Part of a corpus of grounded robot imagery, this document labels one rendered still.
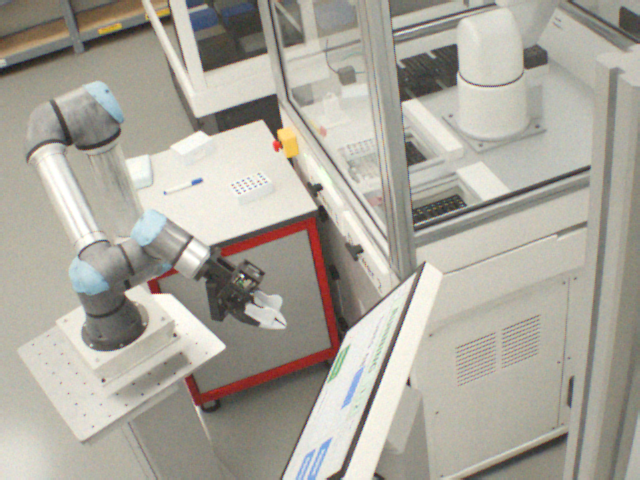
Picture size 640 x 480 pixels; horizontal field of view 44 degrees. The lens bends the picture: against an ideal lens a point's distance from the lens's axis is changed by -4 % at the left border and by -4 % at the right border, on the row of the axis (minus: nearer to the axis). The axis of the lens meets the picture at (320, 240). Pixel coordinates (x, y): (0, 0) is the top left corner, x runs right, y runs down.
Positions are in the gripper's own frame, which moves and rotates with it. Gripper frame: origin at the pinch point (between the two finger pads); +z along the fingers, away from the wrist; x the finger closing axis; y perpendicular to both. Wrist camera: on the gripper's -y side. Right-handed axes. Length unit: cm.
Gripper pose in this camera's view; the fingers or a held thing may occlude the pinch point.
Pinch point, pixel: (278, 325)
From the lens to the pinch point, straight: 169.0
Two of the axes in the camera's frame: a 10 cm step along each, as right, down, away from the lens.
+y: 4.8, -5.3, -7.0
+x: 3.3, -6.3, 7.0
